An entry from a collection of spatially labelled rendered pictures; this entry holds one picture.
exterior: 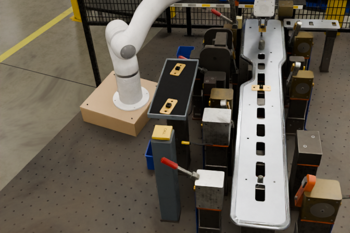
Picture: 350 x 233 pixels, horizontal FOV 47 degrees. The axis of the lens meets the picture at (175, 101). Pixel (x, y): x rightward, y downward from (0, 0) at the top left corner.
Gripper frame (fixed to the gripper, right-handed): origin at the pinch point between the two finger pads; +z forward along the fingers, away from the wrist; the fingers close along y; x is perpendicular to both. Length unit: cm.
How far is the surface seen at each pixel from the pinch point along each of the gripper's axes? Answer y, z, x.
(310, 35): 23.5, 2.8, -5.9
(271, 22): 5.0, 7.3, 15.1
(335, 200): 22, 2, -110
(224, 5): -21.9, 5.5, 32.1
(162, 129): -33, -9, -95
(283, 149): 8, 8, -84
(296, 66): 14.0, -1.9, -42.4
